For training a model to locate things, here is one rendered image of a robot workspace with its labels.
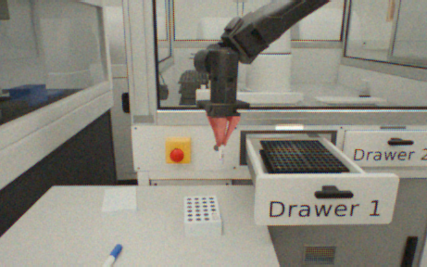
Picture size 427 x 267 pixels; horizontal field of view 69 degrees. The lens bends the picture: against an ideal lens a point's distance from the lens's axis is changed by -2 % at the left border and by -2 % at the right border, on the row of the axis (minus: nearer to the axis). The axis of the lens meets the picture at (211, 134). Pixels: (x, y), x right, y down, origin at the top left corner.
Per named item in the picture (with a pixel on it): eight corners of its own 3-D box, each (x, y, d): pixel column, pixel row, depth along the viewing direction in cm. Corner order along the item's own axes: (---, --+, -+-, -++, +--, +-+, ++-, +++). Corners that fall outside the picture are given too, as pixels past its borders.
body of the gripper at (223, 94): (195, 108, 69) (196, 74, 67) (236, 107, 73) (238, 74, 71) (207, 114, 64) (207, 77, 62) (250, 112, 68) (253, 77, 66)
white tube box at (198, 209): (221, 235, 72) (221, 221, 71) (184, 237, 71) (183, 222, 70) (216, 208, 84) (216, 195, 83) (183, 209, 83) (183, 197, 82)
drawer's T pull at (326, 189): (353, 198, 60) (355, 192, 60) (315, 199, 60) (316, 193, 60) (345, 190, 64) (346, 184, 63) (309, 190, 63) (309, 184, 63)
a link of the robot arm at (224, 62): (220, 46, 61) (244, 47, 64) (204, 46, 67) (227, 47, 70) (219, 82, 63) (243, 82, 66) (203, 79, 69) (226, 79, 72)
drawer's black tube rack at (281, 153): (345, 194, 75) (349, 170, 73) (273, 195, 75) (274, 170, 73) (316, 159, 96) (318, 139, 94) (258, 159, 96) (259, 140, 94)
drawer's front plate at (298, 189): (391, 223, 66) (400, 176, 63) (255, 225, 66) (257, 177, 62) (386, 219, 68) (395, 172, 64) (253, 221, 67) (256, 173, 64)
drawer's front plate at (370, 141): (435, 166, 96) (443, 132, 93) (343, 166, 95) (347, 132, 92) (432, 163, 98) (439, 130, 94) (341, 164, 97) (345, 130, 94)
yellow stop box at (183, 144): (190, 165, 91) (189, 142, 89) (165, 165, 91) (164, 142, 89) (191, 158, 96) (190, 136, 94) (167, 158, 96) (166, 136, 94)
